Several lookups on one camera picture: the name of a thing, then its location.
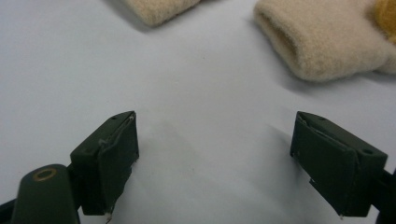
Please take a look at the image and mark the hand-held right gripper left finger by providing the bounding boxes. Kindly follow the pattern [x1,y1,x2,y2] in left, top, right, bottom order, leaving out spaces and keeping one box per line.
[69,110,140,217]

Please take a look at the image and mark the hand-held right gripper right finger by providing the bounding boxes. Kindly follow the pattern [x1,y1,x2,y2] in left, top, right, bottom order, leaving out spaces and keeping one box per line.
[290,111,389,217]

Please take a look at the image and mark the beige glove with orange fingers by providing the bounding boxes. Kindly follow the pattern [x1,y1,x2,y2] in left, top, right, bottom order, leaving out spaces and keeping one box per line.
[122,0,204,27]
[252,0,396,83]

